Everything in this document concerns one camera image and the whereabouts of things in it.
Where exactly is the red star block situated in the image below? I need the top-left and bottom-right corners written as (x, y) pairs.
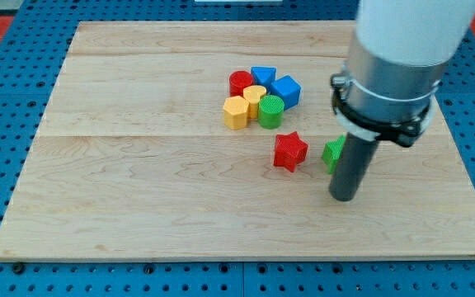
top-left (273, 131), bottom-right (308, 172)

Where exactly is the green star block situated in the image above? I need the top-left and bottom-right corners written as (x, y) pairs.
top-left (321, 135), bottom-right (346, 174)

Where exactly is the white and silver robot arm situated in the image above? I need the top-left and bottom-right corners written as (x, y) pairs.
top-left (331, 0), bottom-right (475, 147)

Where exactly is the yellow hexagon block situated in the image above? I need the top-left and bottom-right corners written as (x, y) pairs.
top-left (223, 96), bottom-right (249, 130)

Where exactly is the green cylinder block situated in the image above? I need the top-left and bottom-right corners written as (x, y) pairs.
top-left (257, 95), bottom-right (285, 130)

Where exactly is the yellow heart block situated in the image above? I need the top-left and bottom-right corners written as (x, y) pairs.
top-left (242, 85), bottom-right (267, 119)

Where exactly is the red cylinder block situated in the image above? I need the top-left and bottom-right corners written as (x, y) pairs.
top-left (228, 70), bottom-right (254, 97)

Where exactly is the blue triangle block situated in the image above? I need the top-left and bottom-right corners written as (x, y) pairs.
top-left (251, 66), bottom-right (276, 89)

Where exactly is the blue cube block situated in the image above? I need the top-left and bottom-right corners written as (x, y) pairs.
top-left (270, 75), bottom-right (301, 111)

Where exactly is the light wooden board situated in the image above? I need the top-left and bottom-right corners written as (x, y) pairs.
top-left (0, 21), bottom-right (475, 262)

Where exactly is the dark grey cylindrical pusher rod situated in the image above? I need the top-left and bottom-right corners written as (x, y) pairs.
top-left (329, 133), bottom-right (379, 202)

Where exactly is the black clamp ring with cable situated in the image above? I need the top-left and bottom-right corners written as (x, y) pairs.
top-left (330, 73), bottom-right (432, 149)

